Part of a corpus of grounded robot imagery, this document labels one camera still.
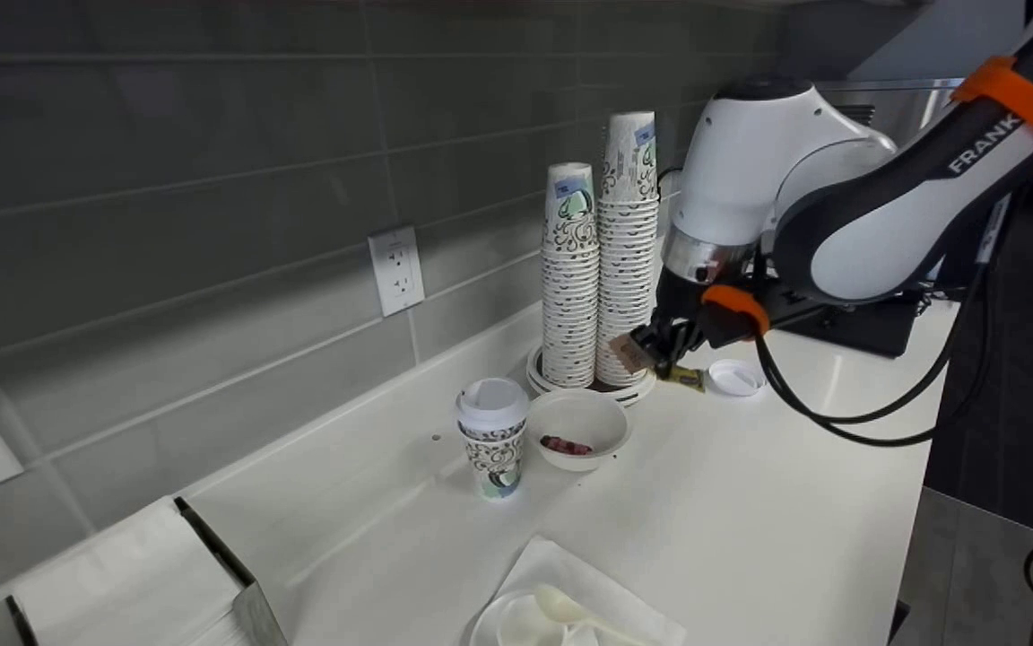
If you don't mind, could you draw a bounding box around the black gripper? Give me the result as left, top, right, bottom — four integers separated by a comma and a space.
628, 265, 772, 380

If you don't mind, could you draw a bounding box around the plain yellow packet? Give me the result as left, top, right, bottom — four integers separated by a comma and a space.
659, 362, 709, 395

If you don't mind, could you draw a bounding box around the brown paper packet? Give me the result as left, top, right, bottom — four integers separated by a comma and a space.
606, 328, 662, 377

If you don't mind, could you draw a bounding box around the white bowl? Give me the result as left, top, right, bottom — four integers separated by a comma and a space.
522, 388, 631, 476

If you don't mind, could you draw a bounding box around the red sauce packet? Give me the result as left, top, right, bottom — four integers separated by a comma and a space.
536, 430, 600, 462

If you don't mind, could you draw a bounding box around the shorter paper cup stack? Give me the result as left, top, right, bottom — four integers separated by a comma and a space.
538, 157, 603, 388

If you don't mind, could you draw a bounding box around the tall paper cup stack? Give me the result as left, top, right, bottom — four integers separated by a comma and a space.
592, 107, 667, 392

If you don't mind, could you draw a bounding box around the paper cup with white lid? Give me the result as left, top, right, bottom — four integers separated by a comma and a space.
451, 375, 536, 504

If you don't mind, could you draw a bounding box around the clear plastic container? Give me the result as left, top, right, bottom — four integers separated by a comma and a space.
461, 534, 687, 646

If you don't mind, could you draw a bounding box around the white napkin dispenser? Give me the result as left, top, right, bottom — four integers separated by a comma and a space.
5, 493, 295, 646

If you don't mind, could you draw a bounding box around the orange cable strap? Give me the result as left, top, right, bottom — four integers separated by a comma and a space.
695, 281, 776, 340
952, 53, 1033, 157

